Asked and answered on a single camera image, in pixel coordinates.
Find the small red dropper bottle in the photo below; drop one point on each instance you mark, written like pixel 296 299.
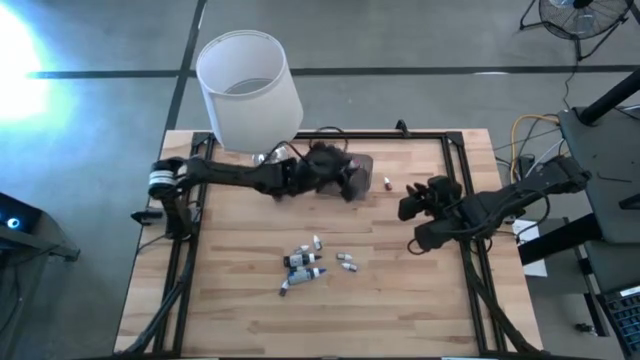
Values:
pixel 387 184

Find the black aluminium table frame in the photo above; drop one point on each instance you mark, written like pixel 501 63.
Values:
pixel 360 135

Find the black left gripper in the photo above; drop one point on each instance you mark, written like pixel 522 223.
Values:
pixel 320 172

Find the small blue cap bottle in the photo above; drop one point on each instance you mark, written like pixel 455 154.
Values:
pixel 317 242

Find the black keyboard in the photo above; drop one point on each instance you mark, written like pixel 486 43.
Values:
pixel 625 320

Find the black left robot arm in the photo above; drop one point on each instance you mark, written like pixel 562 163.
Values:
pixel 225 175

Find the small dropper bottle white cap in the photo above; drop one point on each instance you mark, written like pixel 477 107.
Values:
pixel 302 248

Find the translucent grey plastic bin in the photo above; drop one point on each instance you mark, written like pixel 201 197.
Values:
pixel 369 170

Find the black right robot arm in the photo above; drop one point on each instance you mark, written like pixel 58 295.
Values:
pixel 515 195

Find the black pole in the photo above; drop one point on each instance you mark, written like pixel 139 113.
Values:
pixel 610 97

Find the black floor fan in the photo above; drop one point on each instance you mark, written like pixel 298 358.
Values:
pixel 585 20

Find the large black food coloring bottle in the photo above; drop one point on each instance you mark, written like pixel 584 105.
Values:
pixel 300 260

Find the small black bottle white cap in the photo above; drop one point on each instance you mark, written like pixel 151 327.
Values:
pixel 284 288

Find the silver lamp with white shade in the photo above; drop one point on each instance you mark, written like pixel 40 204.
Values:
pixel 250 90

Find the black equipment cart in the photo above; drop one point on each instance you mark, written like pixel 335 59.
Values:
pixel 605 165

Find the black computer tower blue light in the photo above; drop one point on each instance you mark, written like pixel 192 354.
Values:
pixel 25 225

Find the white paper sheet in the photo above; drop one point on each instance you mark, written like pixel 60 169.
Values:
pixel 530 250

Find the large blue food coloring bottle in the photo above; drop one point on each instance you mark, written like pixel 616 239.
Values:
pixel 305 275

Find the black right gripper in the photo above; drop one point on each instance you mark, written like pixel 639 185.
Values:
pixel 444 195

